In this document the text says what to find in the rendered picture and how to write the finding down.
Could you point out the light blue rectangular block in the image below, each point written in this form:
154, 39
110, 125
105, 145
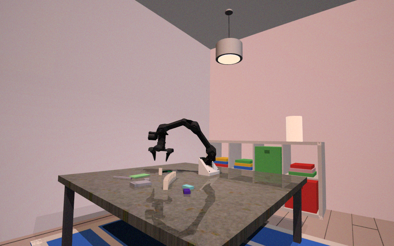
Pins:
188, 187

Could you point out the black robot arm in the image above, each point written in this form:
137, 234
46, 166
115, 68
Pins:
161, 133

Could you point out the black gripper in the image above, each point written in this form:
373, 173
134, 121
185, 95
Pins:
169, 150

